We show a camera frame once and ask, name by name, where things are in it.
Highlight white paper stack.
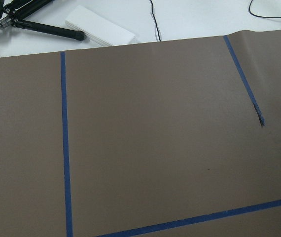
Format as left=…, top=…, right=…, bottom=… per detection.
left=65, top=5, right=137, bottom=46

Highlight thin black cable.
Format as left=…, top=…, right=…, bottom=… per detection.
left=149, top=0, right=162, bottom=42

